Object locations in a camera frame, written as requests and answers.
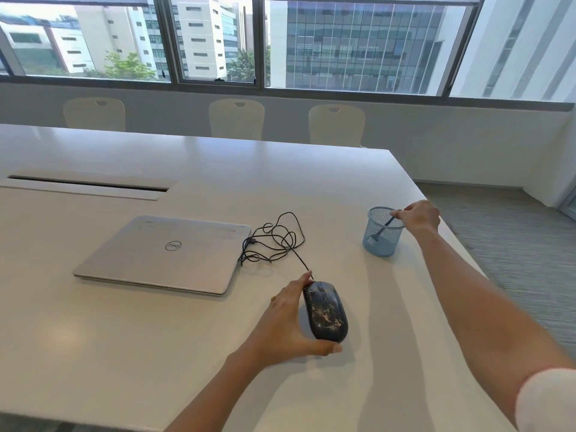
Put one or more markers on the person's right hand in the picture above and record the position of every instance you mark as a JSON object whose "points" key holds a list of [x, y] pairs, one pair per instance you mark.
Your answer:
{"points": [[423, 215]]}

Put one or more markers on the person's left hand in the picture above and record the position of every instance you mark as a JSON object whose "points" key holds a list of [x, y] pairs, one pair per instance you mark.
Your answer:
{"points": [[274, 328]]}

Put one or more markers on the person's left thumb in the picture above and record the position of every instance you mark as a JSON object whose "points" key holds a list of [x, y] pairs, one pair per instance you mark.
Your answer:
{"points": [[321, 347]]}

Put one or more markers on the person's right fingers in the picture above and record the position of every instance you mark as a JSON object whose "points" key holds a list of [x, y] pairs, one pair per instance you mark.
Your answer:
{"points": [[402, 213]]}

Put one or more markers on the dark pen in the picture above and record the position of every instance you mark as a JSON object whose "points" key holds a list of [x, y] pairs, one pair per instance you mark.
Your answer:
{"points": [[382, 229]]}

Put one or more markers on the worn black computer mouse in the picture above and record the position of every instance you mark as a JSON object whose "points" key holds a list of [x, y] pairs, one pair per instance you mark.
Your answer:
{"points": [[326, 310]]}

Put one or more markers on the person's right forearm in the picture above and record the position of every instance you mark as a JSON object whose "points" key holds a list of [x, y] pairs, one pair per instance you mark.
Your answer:
{"points": [[477, 305]]}

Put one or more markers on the person's left forearm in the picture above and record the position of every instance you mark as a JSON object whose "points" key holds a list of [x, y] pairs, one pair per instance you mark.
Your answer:
{"points": [[216, 393]]}

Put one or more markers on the blue mesh pen cup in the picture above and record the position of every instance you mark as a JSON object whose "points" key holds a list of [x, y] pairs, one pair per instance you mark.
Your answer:
{"points": [[382, 240]]}

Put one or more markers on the white chair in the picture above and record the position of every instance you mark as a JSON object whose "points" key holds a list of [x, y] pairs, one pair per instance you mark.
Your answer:
{"points": [[336, 125], [236, 119], [94, 114]]}

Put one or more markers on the silver closed laptop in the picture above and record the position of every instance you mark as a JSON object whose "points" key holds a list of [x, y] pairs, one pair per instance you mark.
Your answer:
{"points": [[162, 254]]}

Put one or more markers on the grey framed window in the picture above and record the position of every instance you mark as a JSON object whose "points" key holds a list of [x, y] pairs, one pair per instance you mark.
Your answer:
{"points": [[258, 40]]}

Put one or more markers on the white sleeve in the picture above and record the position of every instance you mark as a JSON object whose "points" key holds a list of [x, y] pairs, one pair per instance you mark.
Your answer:
{"points": [[551, 402]]}

